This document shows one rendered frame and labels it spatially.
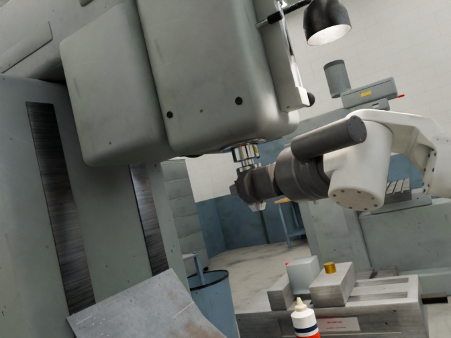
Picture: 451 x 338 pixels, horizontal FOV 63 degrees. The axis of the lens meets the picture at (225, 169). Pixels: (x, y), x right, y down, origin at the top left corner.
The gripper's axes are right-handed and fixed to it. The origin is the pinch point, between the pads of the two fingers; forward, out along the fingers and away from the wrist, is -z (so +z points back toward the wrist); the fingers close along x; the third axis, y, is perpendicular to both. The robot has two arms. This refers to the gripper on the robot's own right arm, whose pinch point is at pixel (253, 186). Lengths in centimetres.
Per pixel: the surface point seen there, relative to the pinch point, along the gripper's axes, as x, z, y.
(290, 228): -476, -503, 95
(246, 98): 5.8, 10.8, -12.7
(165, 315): 8.9, -31.8, 23.8
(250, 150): 0.5, 2.4, -6.1
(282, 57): -3.2, 11.6, -19.1
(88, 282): 24.3, -29.2, 10.7
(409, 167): -581, -290, 30
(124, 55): 15.9, -5.6, -27.0
